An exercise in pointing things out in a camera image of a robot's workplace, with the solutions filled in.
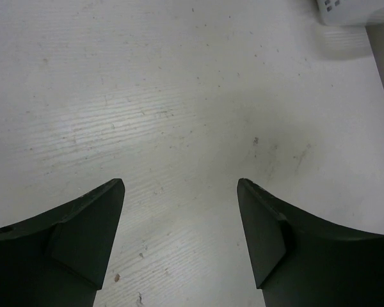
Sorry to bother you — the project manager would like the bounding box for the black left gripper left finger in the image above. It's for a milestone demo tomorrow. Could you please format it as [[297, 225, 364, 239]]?
[[0, 178, 125, 306]]

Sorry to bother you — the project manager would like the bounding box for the white plastic mesh basket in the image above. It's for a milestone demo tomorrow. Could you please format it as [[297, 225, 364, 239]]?
[[316, 0, 384, 26]]

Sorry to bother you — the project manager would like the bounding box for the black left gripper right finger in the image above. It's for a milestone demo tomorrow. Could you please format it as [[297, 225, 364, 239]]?
[[237, 178, 384, 306]]

